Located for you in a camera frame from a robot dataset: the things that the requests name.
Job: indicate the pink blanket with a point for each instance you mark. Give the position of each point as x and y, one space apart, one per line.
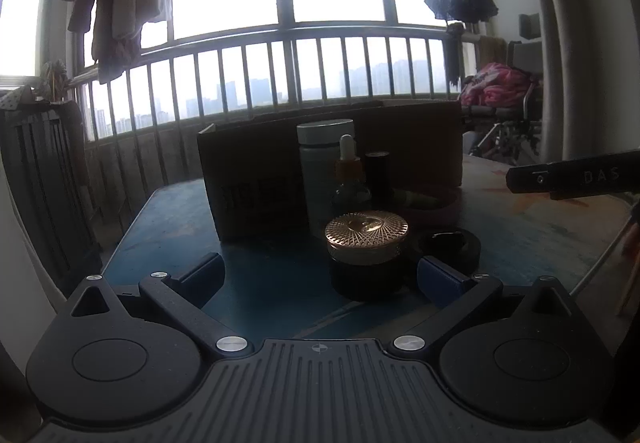
492 85

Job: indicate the pink plastic lid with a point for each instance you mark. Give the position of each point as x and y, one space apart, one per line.
442 200

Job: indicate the dried plant bunch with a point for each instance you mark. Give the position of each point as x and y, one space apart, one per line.
55 80

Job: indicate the green dropper bottle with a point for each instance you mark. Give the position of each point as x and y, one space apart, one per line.
350 193

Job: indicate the brown hanging coat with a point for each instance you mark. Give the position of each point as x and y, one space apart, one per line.
102 33

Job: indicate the wheelchair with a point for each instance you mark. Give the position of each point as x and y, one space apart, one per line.
520 123

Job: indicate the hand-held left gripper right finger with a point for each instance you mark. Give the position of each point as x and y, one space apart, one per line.
440 279

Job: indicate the gold-lid dark jar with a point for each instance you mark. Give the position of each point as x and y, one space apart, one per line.
367 228

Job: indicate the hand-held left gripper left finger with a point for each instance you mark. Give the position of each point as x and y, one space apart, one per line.
202 273

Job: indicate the cardboard box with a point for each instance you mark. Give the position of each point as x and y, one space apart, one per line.
250 183

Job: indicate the white bottle with lid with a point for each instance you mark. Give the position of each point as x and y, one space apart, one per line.
317 173

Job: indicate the metal balcony railing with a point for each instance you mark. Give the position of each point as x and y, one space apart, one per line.
300 68

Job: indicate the dark hanging skirt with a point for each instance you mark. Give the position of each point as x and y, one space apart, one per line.
460 3

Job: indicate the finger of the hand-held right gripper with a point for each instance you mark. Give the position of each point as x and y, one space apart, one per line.
575 175

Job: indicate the black cylinder bottle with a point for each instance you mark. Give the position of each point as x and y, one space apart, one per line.
379 178

